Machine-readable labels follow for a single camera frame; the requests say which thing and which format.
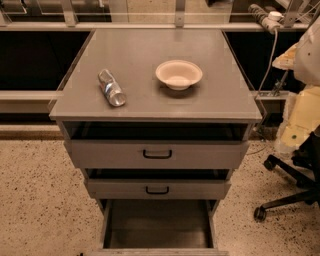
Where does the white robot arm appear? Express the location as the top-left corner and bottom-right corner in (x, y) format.
(272, 17), (320, 151)

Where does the grey drawer cabinet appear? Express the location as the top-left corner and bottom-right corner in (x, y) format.
(48, 28), (264, 256)

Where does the grey top drawer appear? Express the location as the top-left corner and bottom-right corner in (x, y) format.
(65, 121), (248, 169)

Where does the grey drawer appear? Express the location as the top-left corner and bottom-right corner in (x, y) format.
(88, 200), (230, 256)
(65, 121), (248, 169)
(86, 169), (231, 200)

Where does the grey middle drawer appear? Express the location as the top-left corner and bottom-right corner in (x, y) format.
(86, 169), (231, 200)

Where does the grey bottom drawer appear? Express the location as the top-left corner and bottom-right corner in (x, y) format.
(88, 200), (230, 256)

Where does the white paper bowl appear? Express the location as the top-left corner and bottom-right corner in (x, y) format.
(155, 60), (203, 91)

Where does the black office chair base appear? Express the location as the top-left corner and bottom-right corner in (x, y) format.
(253, 131), (320, 223)

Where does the white power strip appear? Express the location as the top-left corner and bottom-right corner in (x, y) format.
(248, 4), (282, 34)

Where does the grey power cable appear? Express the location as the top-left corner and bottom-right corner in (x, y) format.
(256, 27), (279, 98)

